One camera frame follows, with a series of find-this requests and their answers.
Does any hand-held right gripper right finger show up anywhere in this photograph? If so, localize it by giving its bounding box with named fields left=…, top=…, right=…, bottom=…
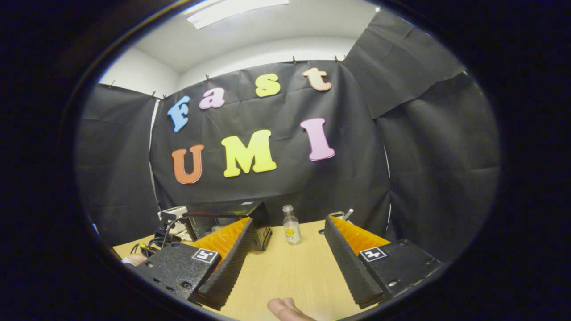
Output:
left=324, top=215, right=443, bottom=309

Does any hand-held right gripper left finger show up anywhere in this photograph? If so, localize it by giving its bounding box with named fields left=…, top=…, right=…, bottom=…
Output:
left=129, top=217, right=254, bottom=311

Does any black electric oven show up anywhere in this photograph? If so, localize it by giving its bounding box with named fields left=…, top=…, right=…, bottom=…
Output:
left=182, top=202, right=273, bottom=251

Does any white toaster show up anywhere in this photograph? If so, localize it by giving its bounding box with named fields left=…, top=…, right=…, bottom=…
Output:
left=158, top=206, right=189, bottom=235

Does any clear bottle with yellow label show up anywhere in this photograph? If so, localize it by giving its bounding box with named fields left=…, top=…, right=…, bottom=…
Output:
left=282, top=205, right=302, bottom=246

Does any large ceiling light panel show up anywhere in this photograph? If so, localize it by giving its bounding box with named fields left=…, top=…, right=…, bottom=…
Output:
left=185, top=0, right=290, bottom=30

